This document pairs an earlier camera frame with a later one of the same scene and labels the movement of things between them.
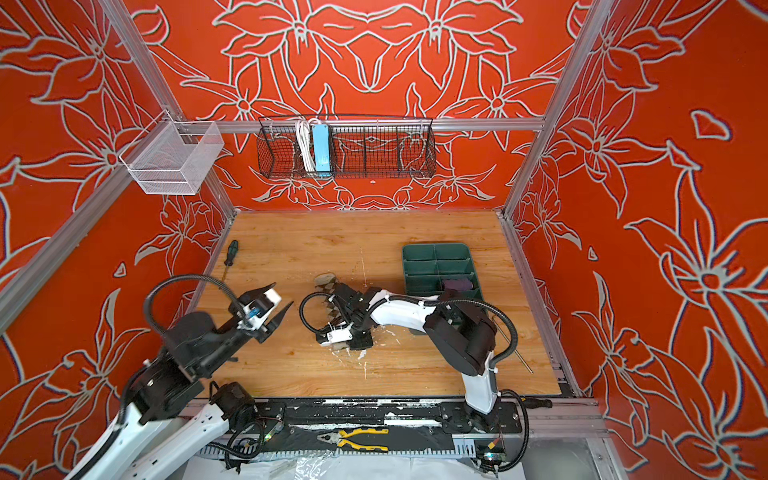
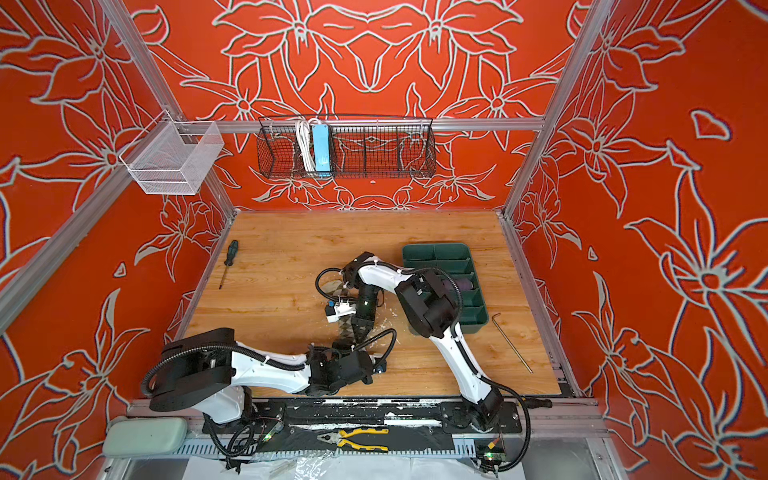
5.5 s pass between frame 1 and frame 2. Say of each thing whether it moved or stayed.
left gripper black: moved
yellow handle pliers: stayed
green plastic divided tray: stayed
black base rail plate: stayed
